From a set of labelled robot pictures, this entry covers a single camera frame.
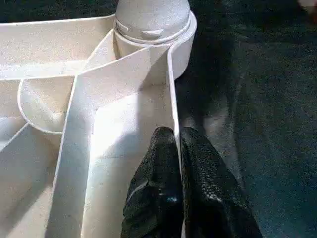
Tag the white plastic table top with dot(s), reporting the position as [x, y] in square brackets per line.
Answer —
[49, 64]

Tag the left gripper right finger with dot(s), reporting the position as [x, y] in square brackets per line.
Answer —
[215, 198]

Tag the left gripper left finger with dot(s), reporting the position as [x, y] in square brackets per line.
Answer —
[154, 198]

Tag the white plastic table leg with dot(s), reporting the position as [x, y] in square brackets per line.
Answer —
[152, 20]

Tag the black work mat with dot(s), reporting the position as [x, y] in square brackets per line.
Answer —
[257, 124]

